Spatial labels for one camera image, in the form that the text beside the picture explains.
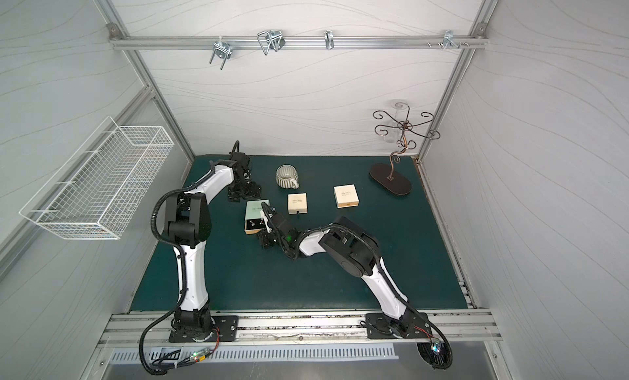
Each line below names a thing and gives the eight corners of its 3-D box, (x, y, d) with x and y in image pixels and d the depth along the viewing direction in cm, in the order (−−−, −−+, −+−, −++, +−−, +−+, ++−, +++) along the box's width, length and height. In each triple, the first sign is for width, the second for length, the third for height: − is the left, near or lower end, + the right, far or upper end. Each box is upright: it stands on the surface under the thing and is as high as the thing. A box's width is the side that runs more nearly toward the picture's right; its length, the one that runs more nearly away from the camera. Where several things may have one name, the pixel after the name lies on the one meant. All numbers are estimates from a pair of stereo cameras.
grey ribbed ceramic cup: (276, 192, 110) (274, 182, 104) (279, 174, 117) (277, 164, 111) (298, 192, 110) (297, 182, 104) (300, 174, 117) (299, 164, 111)
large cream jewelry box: (337, 208, 104) (337, 204, 101) (333, 191, 110) (333, 186, 107) (358, 206, 104) (359, 201, 102) (354, 189, 111) (355, 184, 108)
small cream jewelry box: (286, 214, 100) (286, 211, 99) (288, 195, 107) (288, 192, 105) (307, 214, 101) (307, 211, 99) (308, 195, 107) (308, 192, 105)
